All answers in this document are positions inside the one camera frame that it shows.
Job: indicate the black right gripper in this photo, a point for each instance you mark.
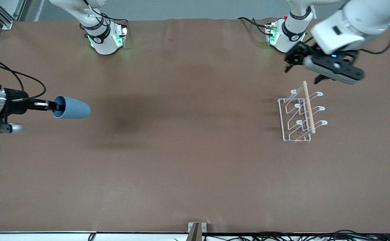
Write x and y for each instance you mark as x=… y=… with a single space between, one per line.
x=15 y=100

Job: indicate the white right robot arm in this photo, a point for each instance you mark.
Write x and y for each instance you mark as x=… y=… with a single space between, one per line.
x=103 y=45

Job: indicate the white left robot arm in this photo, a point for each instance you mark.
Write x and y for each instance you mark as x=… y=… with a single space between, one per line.
x=345 y=30

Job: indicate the aluminium frame profile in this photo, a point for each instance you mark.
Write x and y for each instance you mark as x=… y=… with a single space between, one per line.
x=5 y=15

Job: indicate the brown post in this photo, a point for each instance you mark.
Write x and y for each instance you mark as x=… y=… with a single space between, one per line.
x=194 y=234

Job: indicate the metal bracket plate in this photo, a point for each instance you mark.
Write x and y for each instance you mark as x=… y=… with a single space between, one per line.
x=203 y=227

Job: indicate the blue plastic cup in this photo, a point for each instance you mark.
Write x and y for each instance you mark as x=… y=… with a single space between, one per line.
x=76 y=108

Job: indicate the brown table cover sheet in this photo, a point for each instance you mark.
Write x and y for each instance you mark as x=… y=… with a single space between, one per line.
x=181 y=150

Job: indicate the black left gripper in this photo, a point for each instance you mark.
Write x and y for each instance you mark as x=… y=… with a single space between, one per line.
x=295 y=54

